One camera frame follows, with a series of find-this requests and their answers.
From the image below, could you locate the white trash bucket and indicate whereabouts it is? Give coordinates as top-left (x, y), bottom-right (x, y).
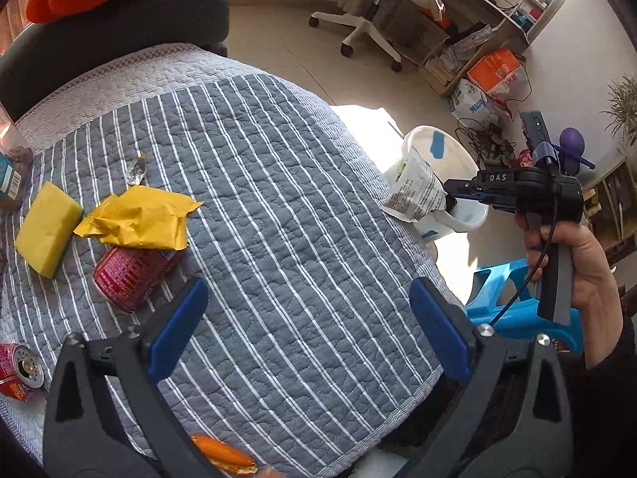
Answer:
top-left (390, 125), bottom-right (488, 243)

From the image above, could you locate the dark grey sofa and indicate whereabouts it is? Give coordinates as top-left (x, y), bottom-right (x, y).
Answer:
top-left (1, 0), bottom-right (230, 120)

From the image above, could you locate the grey striped quilted cover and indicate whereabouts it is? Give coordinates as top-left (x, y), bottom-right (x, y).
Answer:
top-left (1, 44), bottom-right (444, 477)

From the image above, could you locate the bright red drink can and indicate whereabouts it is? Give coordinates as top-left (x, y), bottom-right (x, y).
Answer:
top-left (0, 343), bottom-right (45, 402)

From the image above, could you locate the right hand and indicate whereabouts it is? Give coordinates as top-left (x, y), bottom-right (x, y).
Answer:
top-left (515, 215), bottom-right (624, 369)

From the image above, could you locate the orange cardboard box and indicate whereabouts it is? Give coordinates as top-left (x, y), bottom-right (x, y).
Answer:
top-left (467, 47), bottom-right (528, 98)

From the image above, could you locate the white printed bag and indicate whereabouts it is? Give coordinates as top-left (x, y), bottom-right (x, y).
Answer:
top-left (449, 79), bottom-right (500, 128)

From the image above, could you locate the purple balloon toy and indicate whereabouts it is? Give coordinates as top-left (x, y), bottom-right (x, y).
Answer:
top-left (553, 127), bottom-right (596, 176)

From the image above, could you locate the orange wrapper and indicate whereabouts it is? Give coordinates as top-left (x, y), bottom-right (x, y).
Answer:
top-left (191, 435), bottom-right (258, 476)

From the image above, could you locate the teal-label nut jar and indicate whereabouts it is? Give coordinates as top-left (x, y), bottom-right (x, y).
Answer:
top-left (0, 107), bottom-right (33, 213)

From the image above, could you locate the black cable tangle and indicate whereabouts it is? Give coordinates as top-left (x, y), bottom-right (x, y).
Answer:
top-left (454, 116), bottom-right (520, 171)

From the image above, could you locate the yellow sponge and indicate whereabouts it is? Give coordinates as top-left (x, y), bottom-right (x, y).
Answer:
top-left (15, 182), bottom-right (83, 278)

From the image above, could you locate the wooden desk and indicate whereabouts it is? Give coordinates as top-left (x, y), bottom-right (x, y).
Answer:
top-left (418, 0), bottom-right (566, 97)

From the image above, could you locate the dark red drink can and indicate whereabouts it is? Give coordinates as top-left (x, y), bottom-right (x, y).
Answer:
top-left (93, 246), bottom-right (185, 313)

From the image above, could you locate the blue plastic stool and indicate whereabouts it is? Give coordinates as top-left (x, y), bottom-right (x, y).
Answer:
top-left (465, 258), bottom-right (584, 353)

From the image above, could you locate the white snack bag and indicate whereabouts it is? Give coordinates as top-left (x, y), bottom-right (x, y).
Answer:
top-left (380, 148), bottom-right (447, 223)

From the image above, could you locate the yellow snack wrapper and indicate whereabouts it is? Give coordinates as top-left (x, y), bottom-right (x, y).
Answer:
top-left (73, 186), bottom-right (203, 251)

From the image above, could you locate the clear candy wrapper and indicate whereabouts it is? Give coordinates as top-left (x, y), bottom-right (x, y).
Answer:
top-left (124, 152), bottom-right (147, 187)

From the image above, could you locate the potted green plant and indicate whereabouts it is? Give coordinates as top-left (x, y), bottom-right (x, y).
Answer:
top-left (602, 74), bottom-right (637, 148)

